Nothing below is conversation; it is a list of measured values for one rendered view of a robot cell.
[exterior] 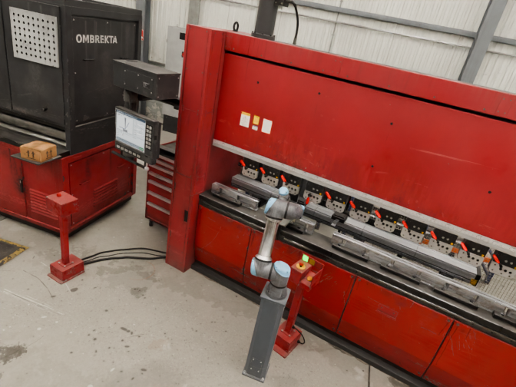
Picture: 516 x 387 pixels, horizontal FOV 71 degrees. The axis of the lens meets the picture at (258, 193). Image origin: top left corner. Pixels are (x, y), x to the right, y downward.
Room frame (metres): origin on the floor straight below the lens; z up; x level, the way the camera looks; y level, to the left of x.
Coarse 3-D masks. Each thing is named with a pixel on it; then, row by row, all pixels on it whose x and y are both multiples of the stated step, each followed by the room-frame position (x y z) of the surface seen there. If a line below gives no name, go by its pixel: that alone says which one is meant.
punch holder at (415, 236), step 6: (408, 222) 2.40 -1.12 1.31; (414, 222) 2.38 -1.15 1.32; (420, 222) 2.37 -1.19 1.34; (402, 228) 2.40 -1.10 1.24; (408, 228) 2.39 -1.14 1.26; (414, 228) 2.38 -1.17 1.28; (420, 228) 2.36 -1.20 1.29; (426, 228) 2.34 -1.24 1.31; (402, 234) 2.40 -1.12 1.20; (408, 234) 2.38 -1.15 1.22; (414, 234) 2.37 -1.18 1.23; (420, 234) 2.35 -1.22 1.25; (414, 240) 2.36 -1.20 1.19; (420, 240) 2.34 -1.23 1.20
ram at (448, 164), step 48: (240, 96) 3.04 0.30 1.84; (288, 96) 2.87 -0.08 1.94; (336, 96) 2.71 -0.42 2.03; (384, 96) 2.58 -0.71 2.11; (240, 144) 3.01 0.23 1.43; (288, 144) 2.83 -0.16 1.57; (336, 144) 2.67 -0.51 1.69; (384, 144) 2.54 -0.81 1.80; (432, 144) 2.42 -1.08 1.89; (480, 144) 2.31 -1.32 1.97; (384, 192) 2.49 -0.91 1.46; (432, 192) 2.37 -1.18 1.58; (480, 192) 2.26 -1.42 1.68; (480, 240) 2.21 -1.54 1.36
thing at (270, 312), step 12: (264, 288) 2.00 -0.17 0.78; (288, 288) 2.05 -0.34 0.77; (264, 300) 1.91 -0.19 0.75; (276, 300) 1.90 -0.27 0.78; (264, 312) 1.91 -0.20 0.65; (276, 312) 1.89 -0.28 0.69; (264, 324) 1.90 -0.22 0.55; (276, 324) 1.90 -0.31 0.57; (252, 336) 1.95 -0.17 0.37; (264, 336) 1.90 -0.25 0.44; (252, 348) 1.92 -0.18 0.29; (264, 348) 1.89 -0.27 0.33; (252, 360) 1.90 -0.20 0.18; (264, 360) 1.89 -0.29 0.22; (252, 372) 1.90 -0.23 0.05; (264, 372) 1.90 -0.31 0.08
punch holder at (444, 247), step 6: (438, 234) 2.31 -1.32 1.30; (444, 234) 2.30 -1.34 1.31; (450, 234) 2.28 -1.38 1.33; (432, 240) 2.31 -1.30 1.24; (444, 240) 2.29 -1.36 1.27; (450, 240) 2.27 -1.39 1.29; (432, 246) 2.31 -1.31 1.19; (438, 246) 2.29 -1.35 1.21; (444, 246) 2.28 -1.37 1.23; (450, 246) 2.27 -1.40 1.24; (444, 252) 2.27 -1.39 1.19; (450, 252) 2.26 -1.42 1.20
